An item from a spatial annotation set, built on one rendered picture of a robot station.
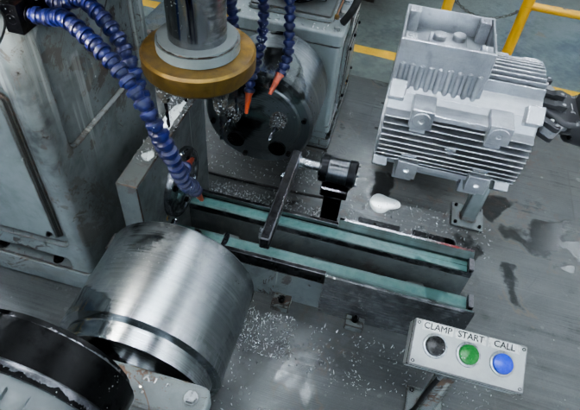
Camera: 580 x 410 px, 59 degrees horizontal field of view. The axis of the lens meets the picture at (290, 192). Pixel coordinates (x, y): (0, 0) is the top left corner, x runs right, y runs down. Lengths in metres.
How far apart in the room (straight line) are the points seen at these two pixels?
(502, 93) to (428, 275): 0.52
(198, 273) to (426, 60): 0.43
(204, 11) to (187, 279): 0.37
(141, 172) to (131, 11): 0.31
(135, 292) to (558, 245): 1.06
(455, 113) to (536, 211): 0.81
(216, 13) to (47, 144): 0.33
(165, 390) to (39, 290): 0.62
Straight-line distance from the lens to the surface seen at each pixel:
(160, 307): 0.72
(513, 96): 0.75
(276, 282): 1.10
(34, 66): 0.81
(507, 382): 0.87
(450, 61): 0.71
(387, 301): 1.05
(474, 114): 0.73
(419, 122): 0.70
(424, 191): 1.42
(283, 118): 1.12
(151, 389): 0.67
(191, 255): 0.76
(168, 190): 0.99
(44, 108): 0.84
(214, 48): 0.80
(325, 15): 1.30
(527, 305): 1.29
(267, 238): 0.94
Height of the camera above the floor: 1.77
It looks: 47 degrees down
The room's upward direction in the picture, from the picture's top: 6 degrees clockwise
